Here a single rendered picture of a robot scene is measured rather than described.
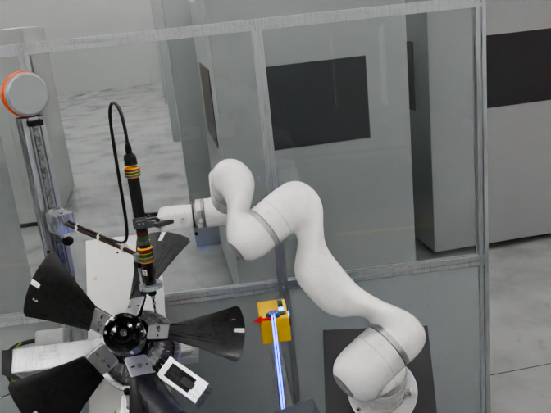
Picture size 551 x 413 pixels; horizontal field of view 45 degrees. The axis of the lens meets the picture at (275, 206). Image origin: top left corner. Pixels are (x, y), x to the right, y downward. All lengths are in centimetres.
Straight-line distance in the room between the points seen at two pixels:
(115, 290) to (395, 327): 115
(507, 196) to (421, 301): 292
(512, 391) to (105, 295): 236
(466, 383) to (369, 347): 171
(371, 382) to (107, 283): 116
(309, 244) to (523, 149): 436
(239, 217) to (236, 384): 160
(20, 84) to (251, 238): 130
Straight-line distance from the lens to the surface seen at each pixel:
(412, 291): 293
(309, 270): 148
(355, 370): 152
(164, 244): 216
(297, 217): 148
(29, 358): 228
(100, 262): 243
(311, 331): 291
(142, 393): 203
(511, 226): 586
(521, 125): 569
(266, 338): 235
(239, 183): 152
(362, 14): 264
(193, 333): 205
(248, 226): 146
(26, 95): 253
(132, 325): 204
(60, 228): 250
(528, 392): 394
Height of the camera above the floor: 208
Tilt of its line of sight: 16 degrees down
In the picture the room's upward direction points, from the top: 6 degrees counter-clockwise
